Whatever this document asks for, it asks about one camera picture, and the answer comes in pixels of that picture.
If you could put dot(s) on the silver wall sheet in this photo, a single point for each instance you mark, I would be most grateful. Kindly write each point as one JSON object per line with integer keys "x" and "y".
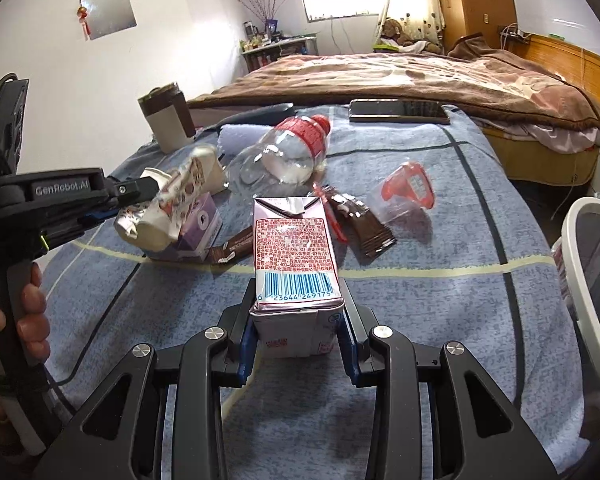
{"x": 110, "y": 12}

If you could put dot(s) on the purple drink carton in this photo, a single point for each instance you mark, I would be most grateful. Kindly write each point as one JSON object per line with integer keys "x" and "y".
{"x": 200, "y": 227}

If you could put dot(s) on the brown and white cup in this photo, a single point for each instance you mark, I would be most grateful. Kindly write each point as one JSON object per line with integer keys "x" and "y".
{"x": 167, "y": 120}

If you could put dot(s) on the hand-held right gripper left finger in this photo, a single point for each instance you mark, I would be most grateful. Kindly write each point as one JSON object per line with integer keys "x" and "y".
{"x": 245, "y": 352}

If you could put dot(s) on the dark glasses case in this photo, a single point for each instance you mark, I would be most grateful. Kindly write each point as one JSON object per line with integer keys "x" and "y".
{"x": 265, "y": 112}

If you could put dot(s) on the white rolled towel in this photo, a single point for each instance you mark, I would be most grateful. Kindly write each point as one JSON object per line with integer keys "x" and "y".
{"x": 235, "y": 136}

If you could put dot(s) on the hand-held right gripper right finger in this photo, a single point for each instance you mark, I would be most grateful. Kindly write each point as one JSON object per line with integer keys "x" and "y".
{"x": 348, "y": 357}

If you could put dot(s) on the pink bed sheet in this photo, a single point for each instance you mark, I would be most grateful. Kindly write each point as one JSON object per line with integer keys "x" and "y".
{"x": 555, "y": 137}

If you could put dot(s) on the patterned curtain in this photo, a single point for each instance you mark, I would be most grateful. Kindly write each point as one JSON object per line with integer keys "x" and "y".
{"x": 415, "y": 0}

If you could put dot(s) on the red hanging ornament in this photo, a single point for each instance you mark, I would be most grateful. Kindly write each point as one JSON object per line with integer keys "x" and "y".
{"x": 83, "y": 17}

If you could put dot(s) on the brown snack wrapper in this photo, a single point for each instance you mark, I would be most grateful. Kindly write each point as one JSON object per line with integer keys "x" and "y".
{"x": 360, "y": 225}
{"x": 230, "y": 249}

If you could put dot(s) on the person's left hand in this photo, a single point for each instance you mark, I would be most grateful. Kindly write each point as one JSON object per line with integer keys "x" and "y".
{"x": 32, "y": 320}

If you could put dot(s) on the cluttered white shelf table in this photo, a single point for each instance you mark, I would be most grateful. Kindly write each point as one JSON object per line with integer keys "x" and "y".
{"x": 280, "y": 50}

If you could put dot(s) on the black smartphone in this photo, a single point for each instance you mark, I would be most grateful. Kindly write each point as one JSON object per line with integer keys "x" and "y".
{"x": 400, "y": 110}

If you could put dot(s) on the white dotted packet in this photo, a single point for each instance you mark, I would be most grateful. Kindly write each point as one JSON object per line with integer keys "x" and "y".
{"x": 155, "y": 220}

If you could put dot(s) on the white plastic basket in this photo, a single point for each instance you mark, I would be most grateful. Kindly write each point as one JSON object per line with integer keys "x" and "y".
{"x": 577, "y": 270}

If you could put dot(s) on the bare branches in vase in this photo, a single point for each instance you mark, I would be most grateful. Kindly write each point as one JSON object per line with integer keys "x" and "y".
{"x": 270, "y": 10}

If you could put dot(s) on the clear cup with red label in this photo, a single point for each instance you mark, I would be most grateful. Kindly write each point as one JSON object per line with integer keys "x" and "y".
{"x": 410, "y": 185}

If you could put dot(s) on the pink milk carton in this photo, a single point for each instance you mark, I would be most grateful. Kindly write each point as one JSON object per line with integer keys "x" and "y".
{"x": 295, "y": 240}

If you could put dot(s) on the wooden wardrobe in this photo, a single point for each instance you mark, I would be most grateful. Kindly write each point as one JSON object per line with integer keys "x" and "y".
{"x": 475, "y": 0}

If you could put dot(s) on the clear bottle with red label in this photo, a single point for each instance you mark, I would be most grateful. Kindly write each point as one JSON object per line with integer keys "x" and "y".
{"x": 280, "y": 155}

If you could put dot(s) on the brown teddy bear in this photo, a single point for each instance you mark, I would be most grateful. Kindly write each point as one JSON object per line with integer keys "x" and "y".
{"x": 397, "y": 32}

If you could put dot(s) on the wooden bed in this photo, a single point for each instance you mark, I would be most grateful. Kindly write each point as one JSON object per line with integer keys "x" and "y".
{"x": 555, "y": 55}

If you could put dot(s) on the blue grid blanket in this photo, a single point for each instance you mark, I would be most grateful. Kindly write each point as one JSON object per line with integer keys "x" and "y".
{"x": 455, "y": 285}

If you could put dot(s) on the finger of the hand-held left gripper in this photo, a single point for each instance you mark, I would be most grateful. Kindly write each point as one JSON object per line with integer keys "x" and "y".
{"x": 130, "y": 190}
{"x": 97, "y": 216}

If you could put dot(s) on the brown plush blanket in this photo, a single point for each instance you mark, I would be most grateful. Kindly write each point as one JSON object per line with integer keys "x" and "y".
{"x": 380, "y": 75}

